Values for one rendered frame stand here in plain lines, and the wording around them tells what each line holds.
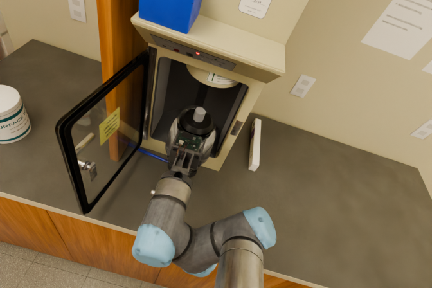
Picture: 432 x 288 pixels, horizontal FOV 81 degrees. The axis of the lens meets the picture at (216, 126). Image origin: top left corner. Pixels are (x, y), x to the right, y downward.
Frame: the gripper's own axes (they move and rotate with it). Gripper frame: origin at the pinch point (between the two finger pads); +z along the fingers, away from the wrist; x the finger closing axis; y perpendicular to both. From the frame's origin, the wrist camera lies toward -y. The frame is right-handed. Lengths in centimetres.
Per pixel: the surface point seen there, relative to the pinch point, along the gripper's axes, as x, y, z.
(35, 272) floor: 59, -124, -25
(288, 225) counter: -43, -30, -4
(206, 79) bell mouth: 1.1, 9.0, 10.8
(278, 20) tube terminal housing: -10.0, 31.4, 8.8
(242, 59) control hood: -5.0, 26.3, -2.6
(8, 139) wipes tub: 57, -28, -5
